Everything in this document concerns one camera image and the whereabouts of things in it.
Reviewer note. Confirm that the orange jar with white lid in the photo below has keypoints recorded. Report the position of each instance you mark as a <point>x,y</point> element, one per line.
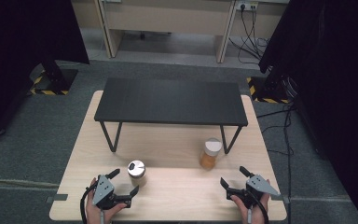
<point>210,154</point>

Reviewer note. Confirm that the glass jar with silver lid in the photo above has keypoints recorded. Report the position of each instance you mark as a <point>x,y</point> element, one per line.
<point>136,172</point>

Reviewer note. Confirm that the beige desk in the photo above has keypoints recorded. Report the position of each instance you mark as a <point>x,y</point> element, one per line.
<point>167,18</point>

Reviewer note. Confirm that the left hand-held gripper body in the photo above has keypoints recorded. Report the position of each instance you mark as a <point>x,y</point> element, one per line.
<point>103,189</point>

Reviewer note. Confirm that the person's right hand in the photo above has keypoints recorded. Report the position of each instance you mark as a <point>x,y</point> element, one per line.
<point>258,214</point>

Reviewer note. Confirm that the person's left hand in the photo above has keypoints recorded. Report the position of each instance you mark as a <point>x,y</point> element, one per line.
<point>92,214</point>

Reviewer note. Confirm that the black curtain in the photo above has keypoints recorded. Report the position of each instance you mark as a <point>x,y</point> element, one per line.
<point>332,77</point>
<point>18,46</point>

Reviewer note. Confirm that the grey tape piece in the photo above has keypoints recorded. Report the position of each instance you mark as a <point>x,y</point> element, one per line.
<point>284,199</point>
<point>57,198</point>

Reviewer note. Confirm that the white wall socket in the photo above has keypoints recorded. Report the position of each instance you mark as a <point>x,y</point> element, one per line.
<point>247,5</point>

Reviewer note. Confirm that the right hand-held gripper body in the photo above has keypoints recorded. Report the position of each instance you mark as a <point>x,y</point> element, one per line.
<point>259,184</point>

